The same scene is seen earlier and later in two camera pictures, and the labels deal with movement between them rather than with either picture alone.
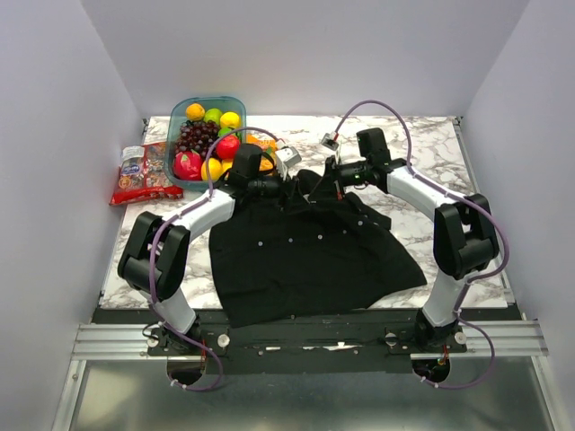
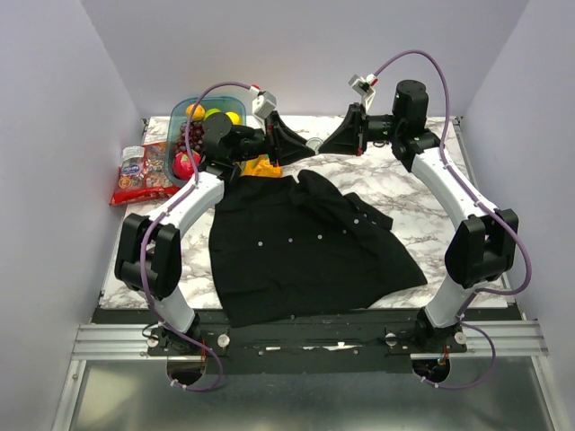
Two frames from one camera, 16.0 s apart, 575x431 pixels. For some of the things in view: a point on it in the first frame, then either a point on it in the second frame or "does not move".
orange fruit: (195, 111) does not move
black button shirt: (305, 249) does not move
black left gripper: (278, 179) -> (282, 145)
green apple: (213, 114) does not move
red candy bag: (143, 175) does not move
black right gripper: (334, 177) -> (351, 136)
